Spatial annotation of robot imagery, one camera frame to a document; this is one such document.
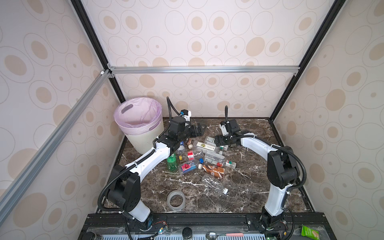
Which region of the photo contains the frosted bottle kiwi label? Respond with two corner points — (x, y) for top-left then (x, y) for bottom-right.
(193, 141), (221, 153)

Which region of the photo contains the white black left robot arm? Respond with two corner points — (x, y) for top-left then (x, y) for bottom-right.
(97, 98), (205, 230)

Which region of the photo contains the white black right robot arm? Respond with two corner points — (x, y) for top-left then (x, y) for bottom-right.
(214, 106), (307, 230)

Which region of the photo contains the white plastic waste bin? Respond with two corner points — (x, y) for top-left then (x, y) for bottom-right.
(113, 96), (166, 154)

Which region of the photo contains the pink bin liner bag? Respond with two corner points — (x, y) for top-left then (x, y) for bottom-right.
(114, 97), (163, 136)

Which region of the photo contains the blue label water bottle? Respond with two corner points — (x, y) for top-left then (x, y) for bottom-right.
(175, 142), (186, 156)

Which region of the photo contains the clear flat bottle middle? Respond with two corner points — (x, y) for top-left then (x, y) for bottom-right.
(205, 151), (225, 160)

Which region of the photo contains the clear bottle green cap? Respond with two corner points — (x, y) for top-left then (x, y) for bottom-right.
(204, 157), (237, 169)

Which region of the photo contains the clear bottle red label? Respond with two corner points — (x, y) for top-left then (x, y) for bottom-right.
(178, 150), (204, 162)

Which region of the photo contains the green plastic soda bottle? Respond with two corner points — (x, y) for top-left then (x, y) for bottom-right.
(167, 154), (179, 173)

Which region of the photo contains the brown Nescafe bottle front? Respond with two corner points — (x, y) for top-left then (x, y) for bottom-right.
(198, 164), (225, 179)

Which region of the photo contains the crushed bottle pink label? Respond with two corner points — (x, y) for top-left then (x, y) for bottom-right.
(179, 161), (197, 175)

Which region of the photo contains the crushed clear bottle white cap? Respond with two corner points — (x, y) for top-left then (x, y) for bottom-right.
(202, 175), (229, 195)

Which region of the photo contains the clear tape roll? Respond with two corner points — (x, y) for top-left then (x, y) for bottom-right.
(167, 190), (186, 212)

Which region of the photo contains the black round knob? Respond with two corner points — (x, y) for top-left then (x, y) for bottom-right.
(182, 227), (193, 240)

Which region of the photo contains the green snack packet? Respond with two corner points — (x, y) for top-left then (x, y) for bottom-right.
(301, 226), (320, 240)

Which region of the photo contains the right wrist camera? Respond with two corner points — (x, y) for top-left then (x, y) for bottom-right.
(220, 121), (229, 136)

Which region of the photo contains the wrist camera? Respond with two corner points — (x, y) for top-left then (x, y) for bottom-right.
(180, 110), (192, 122)
(220, 121), (229, 136)

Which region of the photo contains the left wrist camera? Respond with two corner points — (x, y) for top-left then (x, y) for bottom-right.
(180, 110), (192, 122)

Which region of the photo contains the aluminium frame bar back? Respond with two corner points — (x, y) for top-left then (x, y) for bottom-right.
(110, 66), (300, 75)

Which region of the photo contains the aluminium frame bar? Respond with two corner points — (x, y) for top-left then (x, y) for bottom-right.
(1, 69), (111, 225)
(110, 66), (300, 75)

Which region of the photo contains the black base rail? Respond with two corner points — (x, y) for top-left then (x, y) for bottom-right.
(78, 213), (336, 240)

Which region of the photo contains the metal spoon red handle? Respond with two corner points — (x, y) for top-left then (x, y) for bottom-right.
(206, 232), (244, 240)

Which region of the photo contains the black frame post left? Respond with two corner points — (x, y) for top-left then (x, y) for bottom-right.
(70, 0), (126, 103)

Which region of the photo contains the black frame post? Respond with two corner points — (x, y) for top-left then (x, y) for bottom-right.
(70, 0), (126, 103)
(269, 0), (347, 123)

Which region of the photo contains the black frame post right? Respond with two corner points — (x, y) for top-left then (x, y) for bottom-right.
(269, 0), (347, 123)

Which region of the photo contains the aluminium frame bar left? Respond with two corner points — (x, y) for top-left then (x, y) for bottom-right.
(1, 69), (111, 225)

